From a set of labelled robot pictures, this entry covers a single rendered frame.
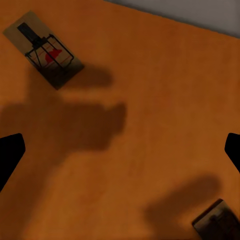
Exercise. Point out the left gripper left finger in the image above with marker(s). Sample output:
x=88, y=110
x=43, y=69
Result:
x=12, y=149

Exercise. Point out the mousetrap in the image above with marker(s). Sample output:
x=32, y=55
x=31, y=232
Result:
x=218, y=223
x=47, y=53

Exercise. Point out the cabinet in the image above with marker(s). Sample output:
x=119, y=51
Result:
x=133, y=146

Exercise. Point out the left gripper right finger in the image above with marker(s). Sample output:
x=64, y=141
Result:
x=232, y=148

